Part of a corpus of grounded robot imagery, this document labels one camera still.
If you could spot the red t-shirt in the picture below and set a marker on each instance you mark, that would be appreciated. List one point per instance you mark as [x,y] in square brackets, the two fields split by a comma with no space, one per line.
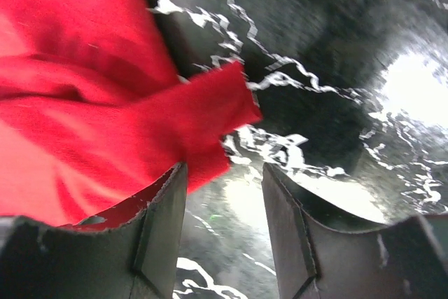
[93,110]

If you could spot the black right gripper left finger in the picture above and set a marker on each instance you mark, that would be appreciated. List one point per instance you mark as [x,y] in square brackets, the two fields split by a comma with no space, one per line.
[128,251]

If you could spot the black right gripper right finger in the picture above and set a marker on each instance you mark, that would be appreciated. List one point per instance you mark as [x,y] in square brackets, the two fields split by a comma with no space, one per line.
[323,251]

